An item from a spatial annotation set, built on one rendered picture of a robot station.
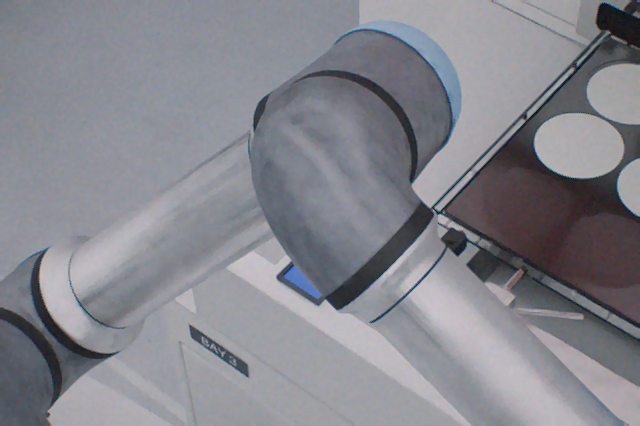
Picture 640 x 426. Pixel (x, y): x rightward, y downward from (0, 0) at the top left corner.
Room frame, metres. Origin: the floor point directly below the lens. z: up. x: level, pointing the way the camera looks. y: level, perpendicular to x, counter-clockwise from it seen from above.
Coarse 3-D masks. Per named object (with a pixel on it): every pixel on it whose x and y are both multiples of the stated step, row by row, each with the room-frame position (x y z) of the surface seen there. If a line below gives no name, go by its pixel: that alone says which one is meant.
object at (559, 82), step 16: (608, 32) 1.18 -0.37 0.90; (592, 48) 1.15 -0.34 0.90; (560, 80) 1.10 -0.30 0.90; (544, 96) 1.08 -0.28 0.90; (528, 112) 1.06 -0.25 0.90; (512, 128) 1.03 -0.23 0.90; (496, 144) 1.01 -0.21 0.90; (480, 160) 0.99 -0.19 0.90; (464, 176) 0.96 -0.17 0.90; (448, 192) 0.94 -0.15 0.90; (432, 208) 0.92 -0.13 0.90
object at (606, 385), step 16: (544, 336) 0.76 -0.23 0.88; (560, 352) 0.74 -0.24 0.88; (576, 352) 0.74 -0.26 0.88; (576, 368) 0.72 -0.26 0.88; (592, 368) 0.72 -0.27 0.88; (592, 384) 0.70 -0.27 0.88; (608, 384) 0.70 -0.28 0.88; (624, 384) 0.70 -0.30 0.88; (608, 400) 0.68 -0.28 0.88; (624, 400) 0.68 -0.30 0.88; (624, 416) 0.66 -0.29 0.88
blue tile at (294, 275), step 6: (294, 270) 0.80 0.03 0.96; (288, 276) 0.79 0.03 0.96; (294, 276) 0.79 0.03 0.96; (300, 276) 0.79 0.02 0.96; (294, 282) 0.78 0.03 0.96; (300, 282) 0.78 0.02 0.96; (306, 282) 0.78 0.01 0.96; (306, 288) 0.77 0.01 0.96; (312, 288) 0.77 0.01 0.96; (312, 294) 0.77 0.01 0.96; (318, 294) 0.77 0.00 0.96
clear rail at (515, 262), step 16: (448, 224) 0.90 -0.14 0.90; (480, 240) 0.87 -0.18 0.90; (496, 256) 0.85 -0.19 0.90; (512, 256) 0.85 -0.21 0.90; (528, 272) 0.83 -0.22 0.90; (544, 272) 0.82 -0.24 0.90; (560, 288) 0.80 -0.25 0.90; (576, 304) 0.79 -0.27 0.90; (592, 304) 0.78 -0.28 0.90; (608, 320) 0.76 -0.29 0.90; (624, 320) 0.76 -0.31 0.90
